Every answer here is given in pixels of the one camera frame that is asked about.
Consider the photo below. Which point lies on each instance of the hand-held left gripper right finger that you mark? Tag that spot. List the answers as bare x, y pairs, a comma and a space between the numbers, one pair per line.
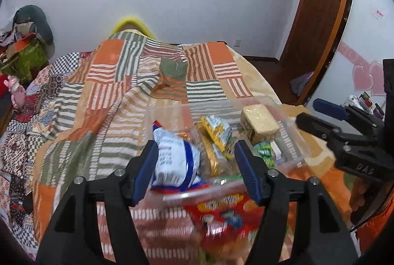
247, 173

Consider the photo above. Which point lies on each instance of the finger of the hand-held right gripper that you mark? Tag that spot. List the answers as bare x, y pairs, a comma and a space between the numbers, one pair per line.
320, 126
329, 108

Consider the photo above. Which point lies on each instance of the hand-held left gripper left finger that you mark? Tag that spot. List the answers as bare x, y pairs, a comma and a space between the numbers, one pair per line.
147, 167

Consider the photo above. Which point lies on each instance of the blue and white snack bag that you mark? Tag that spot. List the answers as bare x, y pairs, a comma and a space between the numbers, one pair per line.
172, 160

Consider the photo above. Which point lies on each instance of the green snack packet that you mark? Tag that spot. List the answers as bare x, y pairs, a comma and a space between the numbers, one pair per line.
264, 151

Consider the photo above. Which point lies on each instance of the red snack packet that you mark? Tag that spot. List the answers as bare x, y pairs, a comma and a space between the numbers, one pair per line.
221, 215

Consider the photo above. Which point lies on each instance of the beige cracker block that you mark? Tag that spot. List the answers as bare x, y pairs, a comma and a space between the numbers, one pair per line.
260, 122

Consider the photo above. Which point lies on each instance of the yellow and white snack packet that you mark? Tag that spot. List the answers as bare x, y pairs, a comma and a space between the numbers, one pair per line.
215, 129

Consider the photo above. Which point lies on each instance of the clear plastic storage container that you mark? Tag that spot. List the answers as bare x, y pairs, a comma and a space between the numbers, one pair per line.
172, 117

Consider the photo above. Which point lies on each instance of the cluster of small bottles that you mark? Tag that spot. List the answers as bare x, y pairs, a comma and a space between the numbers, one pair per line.
364, 102

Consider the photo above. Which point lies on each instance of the purple cloth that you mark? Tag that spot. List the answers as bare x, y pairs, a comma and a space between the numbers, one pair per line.
301, 85

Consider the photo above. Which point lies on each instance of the striped orange green blanket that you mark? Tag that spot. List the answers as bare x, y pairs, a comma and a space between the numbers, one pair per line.
107, 92

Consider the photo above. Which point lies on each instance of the brown wooden door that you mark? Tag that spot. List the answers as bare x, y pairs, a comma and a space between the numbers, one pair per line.
320, 6

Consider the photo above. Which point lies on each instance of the red and white sticker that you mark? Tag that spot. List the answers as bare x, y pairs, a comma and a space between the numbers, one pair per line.
378, 14

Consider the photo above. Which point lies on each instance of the checkered patchwork quilt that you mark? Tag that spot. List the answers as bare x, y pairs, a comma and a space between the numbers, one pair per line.
30, 135

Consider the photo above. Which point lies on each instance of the yellow pillow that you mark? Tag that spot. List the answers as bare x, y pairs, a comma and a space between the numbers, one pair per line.
130, 22

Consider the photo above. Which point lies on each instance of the pink bunny toy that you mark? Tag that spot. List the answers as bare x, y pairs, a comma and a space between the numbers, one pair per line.
17, 91

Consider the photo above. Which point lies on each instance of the green bag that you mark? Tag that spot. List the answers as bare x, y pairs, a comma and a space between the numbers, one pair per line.
27, 59

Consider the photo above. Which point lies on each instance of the grey cushion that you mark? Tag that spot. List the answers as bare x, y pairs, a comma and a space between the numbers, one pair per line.
34, 22

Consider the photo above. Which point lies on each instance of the white wall socket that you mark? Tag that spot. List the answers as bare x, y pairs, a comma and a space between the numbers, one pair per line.
237, 43

